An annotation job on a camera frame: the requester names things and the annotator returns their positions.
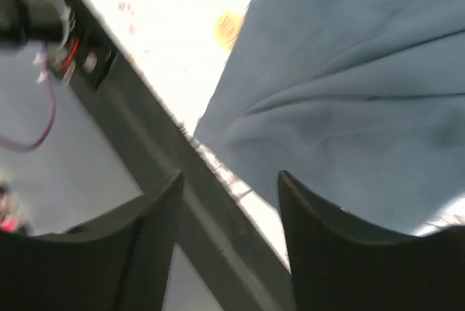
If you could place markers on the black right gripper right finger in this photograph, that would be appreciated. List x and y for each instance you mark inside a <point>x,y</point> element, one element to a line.
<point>341,262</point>

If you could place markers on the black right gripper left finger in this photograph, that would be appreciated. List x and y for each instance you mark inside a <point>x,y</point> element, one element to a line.
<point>117,261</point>

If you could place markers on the blue-grey t-shirt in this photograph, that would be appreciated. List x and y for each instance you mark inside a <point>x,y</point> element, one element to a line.
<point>361,100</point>

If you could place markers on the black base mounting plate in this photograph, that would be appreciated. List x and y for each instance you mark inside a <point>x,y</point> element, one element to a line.
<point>36,20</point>

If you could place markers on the floral patterned table mat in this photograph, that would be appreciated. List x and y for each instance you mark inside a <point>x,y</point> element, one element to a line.
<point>201,59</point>

